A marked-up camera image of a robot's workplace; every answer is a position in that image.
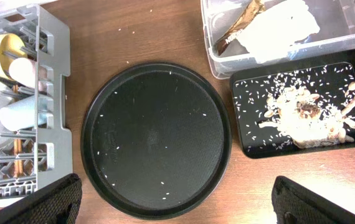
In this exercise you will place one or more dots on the pink cup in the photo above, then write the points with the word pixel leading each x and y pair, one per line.
pixel 23 70

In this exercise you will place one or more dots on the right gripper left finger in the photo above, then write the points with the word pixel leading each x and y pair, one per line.
pixel 58 202

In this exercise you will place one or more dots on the wooden chopstick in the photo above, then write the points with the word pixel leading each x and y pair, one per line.
pixel 18 164

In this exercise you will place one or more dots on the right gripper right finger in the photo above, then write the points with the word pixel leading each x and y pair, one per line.
pixel 295 204

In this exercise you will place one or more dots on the clear plastic bin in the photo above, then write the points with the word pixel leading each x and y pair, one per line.
pixel 336 20

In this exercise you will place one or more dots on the white napkin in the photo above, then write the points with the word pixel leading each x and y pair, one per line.
pixel 269 36

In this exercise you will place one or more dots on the black rectangular tray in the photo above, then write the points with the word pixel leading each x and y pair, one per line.
pixel 332 76

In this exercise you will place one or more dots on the round black tray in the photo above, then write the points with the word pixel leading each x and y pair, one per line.
pixel 156 140

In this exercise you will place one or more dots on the yellow bowl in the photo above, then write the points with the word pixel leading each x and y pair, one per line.
pixel 9 43

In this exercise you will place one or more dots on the grey dishwasher rack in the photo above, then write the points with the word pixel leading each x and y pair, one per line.
pixel 46 149

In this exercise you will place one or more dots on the gold snack wrapper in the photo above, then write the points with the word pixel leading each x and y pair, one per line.
pixel 254 8

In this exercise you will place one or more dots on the blue cup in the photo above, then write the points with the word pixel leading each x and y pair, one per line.
pixel 22 114

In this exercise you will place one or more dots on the food scraps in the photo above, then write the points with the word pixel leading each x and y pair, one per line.
pixel 296 113

